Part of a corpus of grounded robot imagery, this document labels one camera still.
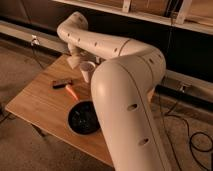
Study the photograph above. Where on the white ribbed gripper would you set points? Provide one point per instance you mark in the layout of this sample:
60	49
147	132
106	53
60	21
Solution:
76	56

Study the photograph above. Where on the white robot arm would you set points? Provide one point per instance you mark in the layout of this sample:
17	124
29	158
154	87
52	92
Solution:
119	88

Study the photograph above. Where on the white ceramic cup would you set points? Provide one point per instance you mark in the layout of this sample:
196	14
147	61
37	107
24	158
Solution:
87	68

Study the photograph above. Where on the orange marker pen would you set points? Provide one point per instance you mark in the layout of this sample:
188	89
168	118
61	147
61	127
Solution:
71	91

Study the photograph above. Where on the black rectangular brush block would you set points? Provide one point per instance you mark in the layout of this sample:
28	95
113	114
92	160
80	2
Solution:
61	83

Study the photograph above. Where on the wooden table board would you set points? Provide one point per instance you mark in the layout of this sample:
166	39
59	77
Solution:
47	108

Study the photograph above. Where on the black round bowl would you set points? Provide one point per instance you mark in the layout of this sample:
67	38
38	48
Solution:
82	118

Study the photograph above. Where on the white wall socket left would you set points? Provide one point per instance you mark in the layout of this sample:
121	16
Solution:
34	40

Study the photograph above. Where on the white wall socket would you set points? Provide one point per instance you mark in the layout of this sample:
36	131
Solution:
34	40
183	87

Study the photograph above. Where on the white wall socket right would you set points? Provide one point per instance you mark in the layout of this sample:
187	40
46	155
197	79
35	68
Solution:
183	87

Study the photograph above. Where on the white wooden shelf frame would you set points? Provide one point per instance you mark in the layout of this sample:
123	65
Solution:
194	15

